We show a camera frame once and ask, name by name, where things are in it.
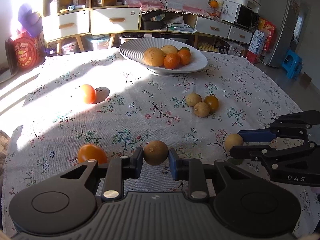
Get brown longan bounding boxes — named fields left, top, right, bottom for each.
left=185, top=93, right=202, bottom=107
left=194, top=102, right=210, bottom=118

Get floral white tablecloth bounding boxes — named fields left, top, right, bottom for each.
left=1, top=50, right=319, bottom=239

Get pale longan with leaf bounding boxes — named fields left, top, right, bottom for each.
left=225, top=134, right=244, bottom=152

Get white ribbed plate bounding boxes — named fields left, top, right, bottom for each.
left=119, top=37, right=208, bottom=74

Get brown kiwi-like fruit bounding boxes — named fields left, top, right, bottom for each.
left=143, top=140, right=169, bottom=166

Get blue plastic stool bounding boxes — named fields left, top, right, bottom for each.
left=281, top=50, right=303, bottom=80

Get sunlit orange tomato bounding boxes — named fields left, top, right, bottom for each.
left=81, top=84, right=97, bottom=104

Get large yellow passion fruit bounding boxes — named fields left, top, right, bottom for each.
left=161, top=45, right=178, bottom=55

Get low white tv cabinet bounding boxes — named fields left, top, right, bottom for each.
left=140, top=10, right=253, bottom=46

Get amber cherry tomato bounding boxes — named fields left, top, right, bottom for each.
left=204, top=95, right=219, bottom=112

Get large orange passion fruit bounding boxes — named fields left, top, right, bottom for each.
left=144, top=47, right=166, bottom=67

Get black microwave oven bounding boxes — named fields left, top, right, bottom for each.
left=234, top=5, right=260, bottom=30

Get silver refrigerator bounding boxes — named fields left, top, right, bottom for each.
left=260, top=0, right=310, bottom=68

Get quilted grey blanket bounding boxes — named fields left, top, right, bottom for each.
left=0, top=131, right=10, bottom=186

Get red round drum container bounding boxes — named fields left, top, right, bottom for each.
left=13, top=36, right=41, bottom=70

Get white drawer cabinet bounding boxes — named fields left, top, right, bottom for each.
left=42, top=0, right=141, bottom=51

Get tangerine with stem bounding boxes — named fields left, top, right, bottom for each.
left=163, top=53, right=180, bottom=69

